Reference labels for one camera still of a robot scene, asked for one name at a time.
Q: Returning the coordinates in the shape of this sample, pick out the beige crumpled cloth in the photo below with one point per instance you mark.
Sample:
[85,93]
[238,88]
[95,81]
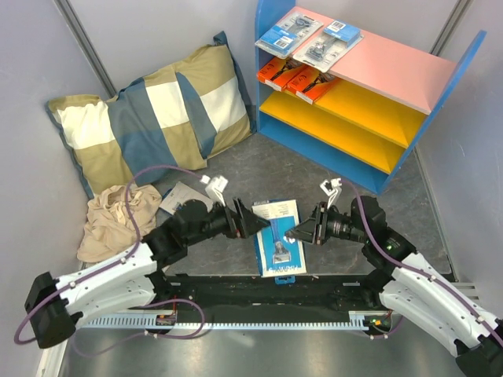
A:
[109,223]

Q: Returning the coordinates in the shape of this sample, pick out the white blue razor box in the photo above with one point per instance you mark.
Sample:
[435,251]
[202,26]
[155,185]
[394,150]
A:
[180,194]

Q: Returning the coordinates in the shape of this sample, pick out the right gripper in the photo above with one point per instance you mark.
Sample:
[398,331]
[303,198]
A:
[306,230]

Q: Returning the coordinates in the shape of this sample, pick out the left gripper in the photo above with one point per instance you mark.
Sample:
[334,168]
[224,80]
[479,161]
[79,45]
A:
[243,225]

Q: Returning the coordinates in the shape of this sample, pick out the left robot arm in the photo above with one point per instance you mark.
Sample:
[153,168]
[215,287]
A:
[57,306]

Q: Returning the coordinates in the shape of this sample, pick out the slotted cable duct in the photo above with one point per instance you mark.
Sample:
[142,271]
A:
[152,320]

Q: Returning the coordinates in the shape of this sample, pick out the blue shelf with coloured boards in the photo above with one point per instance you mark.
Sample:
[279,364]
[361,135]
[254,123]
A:
[384,95]

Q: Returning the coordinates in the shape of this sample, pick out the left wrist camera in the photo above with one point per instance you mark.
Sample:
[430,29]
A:
[214,188]

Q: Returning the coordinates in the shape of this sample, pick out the small orange razor box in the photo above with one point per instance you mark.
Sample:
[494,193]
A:
[311,84]

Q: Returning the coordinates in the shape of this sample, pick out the clear blister razor pack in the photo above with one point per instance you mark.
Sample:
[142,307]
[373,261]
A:
[336,40]
[288,34]

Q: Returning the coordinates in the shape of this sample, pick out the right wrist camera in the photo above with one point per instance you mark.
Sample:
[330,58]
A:
[333,189]

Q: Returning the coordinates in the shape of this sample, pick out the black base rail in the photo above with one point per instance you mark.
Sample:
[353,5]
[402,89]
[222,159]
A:
[325,297]

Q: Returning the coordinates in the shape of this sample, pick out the orange Gillette Fusion5 box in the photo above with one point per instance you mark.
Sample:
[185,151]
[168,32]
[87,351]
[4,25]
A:
[277,73]

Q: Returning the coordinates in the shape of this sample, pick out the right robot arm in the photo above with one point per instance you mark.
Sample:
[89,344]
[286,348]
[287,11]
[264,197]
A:
[404,282]

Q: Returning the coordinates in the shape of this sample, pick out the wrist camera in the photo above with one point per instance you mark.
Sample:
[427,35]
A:
[333,189]
[214,188]

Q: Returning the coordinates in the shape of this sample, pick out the checked beige blue pillow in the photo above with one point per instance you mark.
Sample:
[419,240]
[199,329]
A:
[181,115]

